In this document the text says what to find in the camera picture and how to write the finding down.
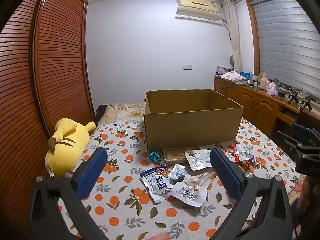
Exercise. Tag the wooden cabinet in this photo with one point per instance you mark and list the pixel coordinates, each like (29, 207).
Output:
(255, 107)

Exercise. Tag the black device on stand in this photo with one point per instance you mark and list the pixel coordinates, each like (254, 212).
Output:
(306, 102)
(292, 97)

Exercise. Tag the person's left hand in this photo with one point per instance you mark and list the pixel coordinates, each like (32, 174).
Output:
(160, 237)

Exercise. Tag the folded floral cloth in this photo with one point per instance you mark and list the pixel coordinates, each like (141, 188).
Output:
(233, 76)

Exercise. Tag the person's right hand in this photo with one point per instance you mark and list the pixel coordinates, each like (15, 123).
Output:
(303, 190)

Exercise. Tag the cream patterned curtain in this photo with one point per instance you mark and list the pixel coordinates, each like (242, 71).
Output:
(235, 35)

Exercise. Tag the floral blanket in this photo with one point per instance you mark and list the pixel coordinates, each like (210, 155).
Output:
(125, 111)

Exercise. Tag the teal foil snack wrapper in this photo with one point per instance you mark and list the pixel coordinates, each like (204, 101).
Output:
(155, 156)

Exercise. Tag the small silver snack packet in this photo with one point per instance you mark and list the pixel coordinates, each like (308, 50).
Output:
(178, 172)

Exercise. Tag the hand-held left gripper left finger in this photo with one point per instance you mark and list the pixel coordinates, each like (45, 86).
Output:
(92, 172)

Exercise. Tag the pink bottle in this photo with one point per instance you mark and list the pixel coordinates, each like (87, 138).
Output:
(263, 82)

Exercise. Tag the grey window blind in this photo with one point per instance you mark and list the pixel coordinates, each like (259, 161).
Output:
(287, 47)

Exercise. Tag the silver snack pouch blue front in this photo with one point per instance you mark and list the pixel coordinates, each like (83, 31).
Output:
(157, 185)

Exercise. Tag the clear pack of brown bars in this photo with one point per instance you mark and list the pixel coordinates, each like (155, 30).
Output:
(173, 156)

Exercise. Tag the dark cloth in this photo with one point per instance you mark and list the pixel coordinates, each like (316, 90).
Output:
(100, 111)

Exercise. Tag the orange fruit print cloth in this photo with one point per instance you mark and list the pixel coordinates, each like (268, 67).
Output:
(125, 205)

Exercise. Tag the blue box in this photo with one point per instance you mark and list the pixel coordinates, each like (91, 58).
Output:
(245, 75)

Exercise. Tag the white wall switch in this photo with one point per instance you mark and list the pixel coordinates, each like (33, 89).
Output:
(187, 67)

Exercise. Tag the beige air conditioner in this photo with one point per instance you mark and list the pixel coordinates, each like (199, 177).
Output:
(197, 6)

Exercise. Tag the white pouch with barcode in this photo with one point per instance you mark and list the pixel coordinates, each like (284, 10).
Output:
(190, 195)

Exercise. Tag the red and white snack pouch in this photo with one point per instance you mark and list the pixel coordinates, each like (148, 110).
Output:
(243, 152)

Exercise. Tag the wooden louvered wardrobe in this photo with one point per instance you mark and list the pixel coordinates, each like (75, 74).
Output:
(50, 67)

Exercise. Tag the small brown snack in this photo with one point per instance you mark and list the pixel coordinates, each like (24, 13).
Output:
(247, 165)

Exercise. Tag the yellow plush toy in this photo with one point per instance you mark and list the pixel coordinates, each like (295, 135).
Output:
(70, 152)

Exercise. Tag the pink tissue pack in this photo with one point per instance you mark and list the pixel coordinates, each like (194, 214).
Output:
(272, 88)

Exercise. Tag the small white fan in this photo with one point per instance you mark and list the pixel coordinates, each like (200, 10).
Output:
(233, 62)

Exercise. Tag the brown cardboard box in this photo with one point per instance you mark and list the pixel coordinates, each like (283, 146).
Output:
(190, 130)

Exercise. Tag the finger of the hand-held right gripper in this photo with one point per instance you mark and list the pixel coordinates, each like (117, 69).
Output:
(301, 129)
(287, 142)

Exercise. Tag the purple pack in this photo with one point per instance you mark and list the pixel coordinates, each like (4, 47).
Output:
(222, 70)

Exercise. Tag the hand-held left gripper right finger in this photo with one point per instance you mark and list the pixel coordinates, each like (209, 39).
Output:
(225, 172)

